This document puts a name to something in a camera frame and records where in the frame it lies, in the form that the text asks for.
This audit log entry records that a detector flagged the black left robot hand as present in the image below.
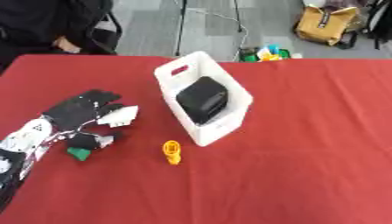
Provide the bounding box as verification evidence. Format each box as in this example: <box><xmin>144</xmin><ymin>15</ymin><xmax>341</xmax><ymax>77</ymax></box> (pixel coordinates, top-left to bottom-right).
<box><xmin>41</xmin><ymin>88</ymin><xmax>126</xmax><ymax>151</ymax></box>

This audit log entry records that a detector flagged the white block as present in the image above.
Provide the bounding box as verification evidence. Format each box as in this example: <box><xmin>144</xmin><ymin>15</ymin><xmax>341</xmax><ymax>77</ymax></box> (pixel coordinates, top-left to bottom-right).
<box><xmin>96</xmin><ymin>105</ymin><xmax>141</xmax><ymax>128</ymax></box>

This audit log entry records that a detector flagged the black cube box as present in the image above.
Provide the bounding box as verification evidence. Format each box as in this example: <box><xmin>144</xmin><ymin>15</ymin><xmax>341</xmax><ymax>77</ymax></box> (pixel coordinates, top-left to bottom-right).
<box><xmin>174</xmin><ymin>75</ymin><xmax>230</xmax><ymax>126</ymax></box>

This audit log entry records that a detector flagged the white plastic box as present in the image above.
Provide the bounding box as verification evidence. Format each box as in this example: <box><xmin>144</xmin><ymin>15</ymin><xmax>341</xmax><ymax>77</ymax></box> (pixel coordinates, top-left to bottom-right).
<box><xmin>153</xmin><ymin>51</ymin><xmax>255</xmax><ymax>147</ymax></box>

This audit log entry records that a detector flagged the green block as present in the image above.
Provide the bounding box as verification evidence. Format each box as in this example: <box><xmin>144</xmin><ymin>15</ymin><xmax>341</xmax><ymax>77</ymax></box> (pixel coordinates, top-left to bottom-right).
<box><xmin>66</xmin><ymin>147</ymin><xmax>92</xmax><ymax>162</ymax></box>

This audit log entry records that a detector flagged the black chair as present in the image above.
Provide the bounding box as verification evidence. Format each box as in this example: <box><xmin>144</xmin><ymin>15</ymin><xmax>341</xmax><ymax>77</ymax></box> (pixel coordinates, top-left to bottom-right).
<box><xmin>82</xmin><ymin>0</ymin><xmax>124</xmax><ymax>56</ymax></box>

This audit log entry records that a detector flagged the person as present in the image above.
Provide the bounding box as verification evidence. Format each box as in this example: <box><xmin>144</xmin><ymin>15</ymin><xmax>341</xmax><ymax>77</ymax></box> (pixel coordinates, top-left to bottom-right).
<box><xmin>0</xmin><ymin>0</ymin><xmax>116</xmax><ymax>74</ymax></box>

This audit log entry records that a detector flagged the yellow toy figure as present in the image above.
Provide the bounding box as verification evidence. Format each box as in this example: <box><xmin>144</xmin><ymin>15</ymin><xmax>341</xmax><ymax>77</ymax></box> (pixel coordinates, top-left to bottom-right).
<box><xmin>160</xmin><ymin>140</ymin><xmax>184</xmax><ymax>165</ymax></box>

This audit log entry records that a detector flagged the black tripod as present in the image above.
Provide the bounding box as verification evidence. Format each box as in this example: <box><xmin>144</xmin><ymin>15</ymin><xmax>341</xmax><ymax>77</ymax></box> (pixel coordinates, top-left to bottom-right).
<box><xmin>172</xmin><ymin>0</ymin><xmax>245</xmax><ymax>57</ymax></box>

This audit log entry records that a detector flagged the colourful toy pile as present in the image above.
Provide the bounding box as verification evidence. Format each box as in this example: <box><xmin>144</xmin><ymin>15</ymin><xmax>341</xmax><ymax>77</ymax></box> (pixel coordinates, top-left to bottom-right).
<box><xmin>239</xmin><ymin>44</ymin><xmax>304</xmax><ymax>63</ymax></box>

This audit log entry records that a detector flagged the yellow bag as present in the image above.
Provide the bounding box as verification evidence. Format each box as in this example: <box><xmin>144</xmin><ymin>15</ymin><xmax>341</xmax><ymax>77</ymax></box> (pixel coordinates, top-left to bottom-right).
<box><xmin>292</xmin><ymin>4</ymin><xmax>361</xmax><ymax>47</ymax></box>

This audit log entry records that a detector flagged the white cable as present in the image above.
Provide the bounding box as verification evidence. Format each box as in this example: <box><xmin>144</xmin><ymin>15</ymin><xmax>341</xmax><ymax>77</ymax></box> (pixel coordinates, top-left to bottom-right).
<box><xmin>172</xmin><ymin>0</ymin><xmax>251</xmax><ymax>63</ymax></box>

